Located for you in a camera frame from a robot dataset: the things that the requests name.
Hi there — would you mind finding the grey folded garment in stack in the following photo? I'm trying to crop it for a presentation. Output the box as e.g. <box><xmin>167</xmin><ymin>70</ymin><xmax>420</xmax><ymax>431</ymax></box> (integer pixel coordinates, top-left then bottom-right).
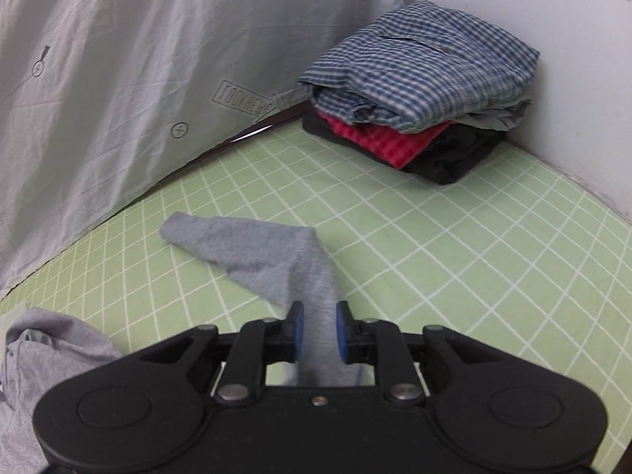
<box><xmin>454</xmin><ymin>96</ymin><xmax>532</xmax><ymax>132</ymax></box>

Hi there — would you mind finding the grey zip hoodie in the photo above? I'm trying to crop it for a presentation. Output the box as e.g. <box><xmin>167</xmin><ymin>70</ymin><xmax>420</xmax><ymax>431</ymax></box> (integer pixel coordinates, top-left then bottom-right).
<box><xmin>1</xmin><ymin>212</ymin><xmax>364</xmax><ymax>473</ymax></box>

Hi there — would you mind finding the red checked folded garment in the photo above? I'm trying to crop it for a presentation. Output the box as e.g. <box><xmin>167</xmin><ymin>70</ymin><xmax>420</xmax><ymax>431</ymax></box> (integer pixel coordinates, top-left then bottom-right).
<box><xmin>316</xmin><ymin>111</ymin><xmax>452</xmax><ymax>169</ymax></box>

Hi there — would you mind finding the pale grey carrot-print sheet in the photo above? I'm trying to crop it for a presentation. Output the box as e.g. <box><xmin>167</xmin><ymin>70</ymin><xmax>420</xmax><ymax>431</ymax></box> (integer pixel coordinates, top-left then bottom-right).
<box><xmin>1</xmin><ymin>0</ymin><xmax>404</xmax><ymax>292</ymax></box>

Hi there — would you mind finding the blue plaid folded shirt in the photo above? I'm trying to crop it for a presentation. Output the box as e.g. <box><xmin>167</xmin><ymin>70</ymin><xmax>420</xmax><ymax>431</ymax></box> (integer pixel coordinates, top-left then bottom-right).
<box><xmin>299</xmin><ymin>1</ymin><xmax>539</xmax><ymax>134</ymax></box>

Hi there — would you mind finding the green checked bed sheet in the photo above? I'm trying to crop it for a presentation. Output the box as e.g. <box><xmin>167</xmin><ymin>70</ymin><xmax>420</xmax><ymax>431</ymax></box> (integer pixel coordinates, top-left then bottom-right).
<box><xmin>1</xmin><ymin>124</ymin><xmax>631</xmax><ymax>472</ymax></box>

